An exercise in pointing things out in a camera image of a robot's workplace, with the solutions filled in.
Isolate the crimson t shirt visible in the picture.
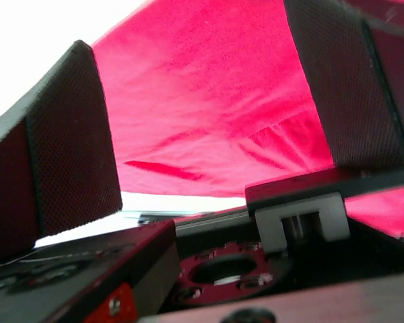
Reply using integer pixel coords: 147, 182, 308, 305
0, 0, 404, 236

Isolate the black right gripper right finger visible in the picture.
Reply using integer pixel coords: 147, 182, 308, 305
284, 1, 404, 169

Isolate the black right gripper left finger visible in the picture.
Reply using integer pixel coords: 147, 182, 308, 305
0, 40, 123, 260

